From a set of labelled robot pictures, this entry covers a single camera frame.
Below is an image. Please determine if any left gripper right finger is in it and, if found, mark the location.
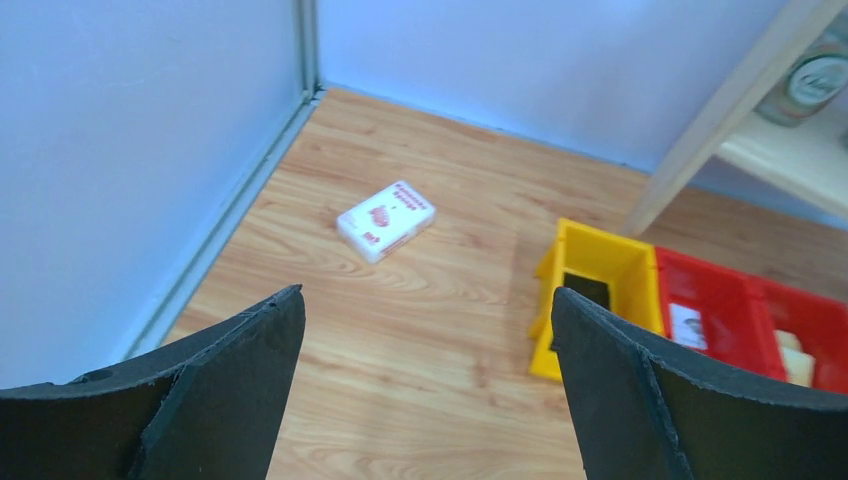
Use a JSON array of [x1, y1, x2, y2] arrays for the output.
[[551, 287, 847, 479]]

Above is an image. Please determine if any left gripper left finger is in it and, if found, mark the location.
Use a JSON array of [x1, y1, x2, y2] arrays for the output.
[[1, 285, 306, 479]]

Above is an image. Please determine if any red plastic bin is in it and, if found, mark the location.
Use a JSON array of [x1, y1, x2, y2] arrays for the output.
[[655, 247, 780, 381], [752, 277, 847, 394]]

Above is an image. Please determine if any yellow plastic bin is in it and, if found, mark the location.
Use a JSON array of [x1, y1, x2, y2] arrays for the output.
[[528, 218, 665, 380]]

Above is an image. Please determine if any silver VIP card lower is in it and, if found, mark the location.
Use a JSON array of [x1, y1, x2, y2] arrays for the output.
[[669, 303, 708, 352]]

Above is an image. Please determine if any black cards stack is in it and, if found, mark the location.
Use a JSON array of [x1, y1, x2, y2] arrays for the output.
[[562, 272, 611, 310]]

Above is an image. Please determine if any gold cards stack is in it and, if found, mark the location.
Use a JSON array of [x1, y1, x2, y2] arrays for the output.
[[775, 330, 815, 387]]

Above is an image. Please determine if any white red sponge pack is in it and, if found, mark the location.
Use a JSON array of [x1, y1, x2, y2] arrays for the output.
[[336, 180, 437, 264]]

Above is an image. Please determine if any wooden shelf unit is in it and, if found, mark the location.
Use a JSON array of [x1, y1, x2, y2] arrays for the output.
[[617, 1, 847, 236]]

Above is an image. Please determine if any left glass jar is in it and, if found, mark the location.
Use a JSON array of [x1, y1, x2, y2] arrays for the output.
[[754, 11, 847, 127]]

